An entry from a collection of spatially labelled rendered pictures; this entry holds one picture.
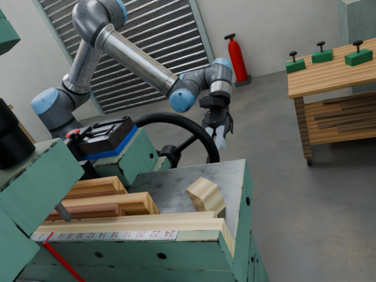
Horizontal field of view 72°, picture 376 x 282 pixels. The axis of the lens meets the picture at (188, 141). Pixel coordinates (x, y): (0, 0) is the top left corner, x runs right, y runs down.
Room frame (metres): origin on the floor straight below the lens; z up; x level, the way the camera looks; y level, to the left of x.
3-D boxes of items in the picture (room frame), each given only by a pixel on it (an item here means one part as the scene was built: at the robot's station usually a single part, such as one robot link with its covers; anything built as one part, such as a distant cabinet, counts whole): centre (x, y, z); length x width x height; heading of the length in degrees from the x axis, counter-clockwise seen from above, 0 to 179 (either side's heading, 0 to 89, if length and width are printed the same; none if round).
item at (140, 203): (0.38, 0.21, 0.93); 0.26 x 0.02 x 0.05; 63
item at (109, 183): (0.42, 0.21, 0.93); 0.16 x 0.02 x 0.06; 63
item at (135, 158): (0.54, 0.17, 0.91); 0.15 x 0.14 x 0.09; 63
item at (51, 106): (1.12, 0.46, 0.98); 0.13 x 0.12 x 0.14; 150
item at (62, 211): (0.34, 0.22, 0.97); 0.01 x 0.01 x 0.05; 63
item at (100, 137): (0.54, 0.18, 0.99); 0.13 x 0.11 x 0.06; 63
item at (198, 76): (0.92, -0.10, 0.90); 0.11 x 0.11 x 0.08; 60
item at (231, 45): (3.07, -0.93, 0.30); 0.19 x 0.18 x 0.60; 151
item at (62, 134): (1.11, 0.46, 0.87); 0.15 x 0.15 x 0.10
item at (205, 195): (0.30, 0.01, 0.92); 0.04 x 0.03 x 0.04; 26
